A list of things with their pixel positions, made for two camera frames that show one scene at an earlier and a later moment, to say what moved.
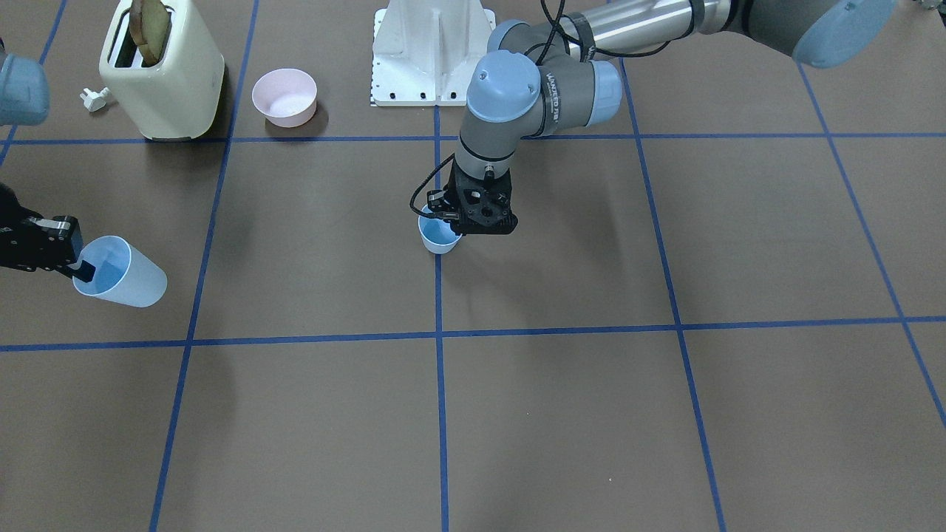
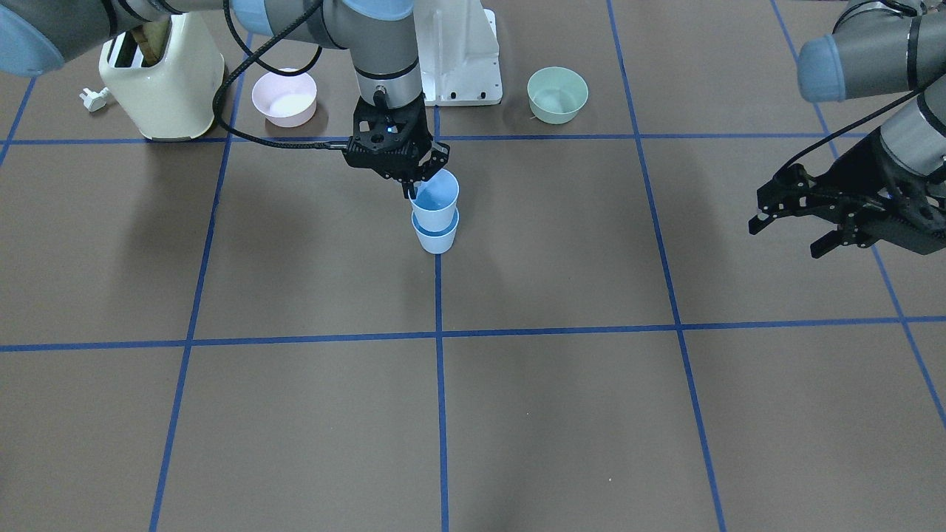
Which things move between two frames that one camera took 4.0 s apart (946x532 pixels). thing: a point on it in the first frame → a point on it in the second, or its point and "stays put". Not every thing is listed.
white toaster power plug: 94,100 stays put
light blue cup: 437,235 stays put
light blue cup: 123,274 → 435,200
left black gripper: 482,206 → 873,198
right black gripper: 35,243 → 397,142
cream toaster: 177,97 stays put
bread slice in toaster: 148,24 stays put
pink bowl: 286,97 stays put
